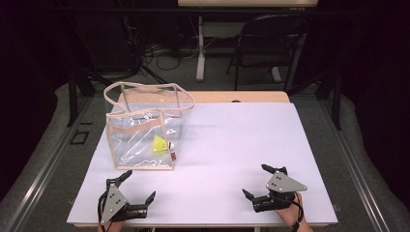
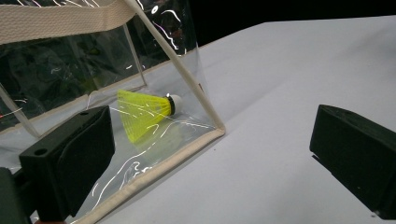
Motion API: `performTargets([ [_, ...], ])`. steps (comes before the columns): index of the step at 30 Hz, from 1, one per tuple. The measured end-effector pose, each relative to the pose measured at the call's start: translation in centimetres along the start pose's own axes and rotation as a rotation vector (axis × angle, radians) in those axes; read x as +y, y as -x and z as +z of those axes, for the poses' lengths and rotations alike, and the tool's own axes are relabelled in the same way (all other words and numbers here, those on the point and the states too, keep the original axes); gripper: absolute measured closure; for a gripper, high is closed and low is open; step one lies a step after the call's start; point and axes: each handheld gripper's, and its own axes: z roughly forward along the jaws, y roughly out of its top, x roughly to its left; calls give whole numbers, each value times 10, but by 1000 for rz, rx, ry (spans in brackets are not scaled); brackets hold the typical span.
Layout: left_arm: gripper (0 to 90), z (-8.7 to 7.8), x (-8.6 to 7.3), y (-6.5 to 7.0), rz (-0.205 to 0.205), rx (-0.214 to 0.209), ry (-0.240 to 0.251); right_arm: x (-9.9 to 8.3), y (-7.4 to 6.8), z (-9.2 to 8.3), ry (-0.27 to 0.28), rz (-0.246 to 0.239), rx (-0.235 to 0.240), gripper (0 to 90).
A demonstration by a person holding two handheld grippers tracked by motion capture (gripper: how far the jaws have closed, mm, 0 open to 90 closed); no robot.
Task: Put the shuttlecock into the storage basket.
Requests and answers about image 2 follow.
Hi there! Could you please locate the clear plastic bag beige trim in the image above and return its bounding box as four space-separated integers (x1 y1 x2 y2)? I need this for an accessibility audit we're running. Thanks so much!
0 0 226 224

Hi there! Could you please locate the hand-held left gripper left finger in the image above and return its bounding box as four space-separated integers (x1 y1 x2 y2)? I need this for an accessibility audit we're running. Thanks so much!
18 105 116 222

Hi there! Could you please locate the yellow shuttlecock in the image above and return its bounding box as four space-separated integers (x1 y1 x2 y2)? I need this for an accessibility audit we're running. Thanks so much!
117 89 183 144

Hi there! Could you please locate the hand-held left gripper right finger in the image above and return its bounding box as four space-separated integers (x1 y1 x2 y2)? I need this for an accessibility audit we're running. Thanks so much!
309 104 396 220

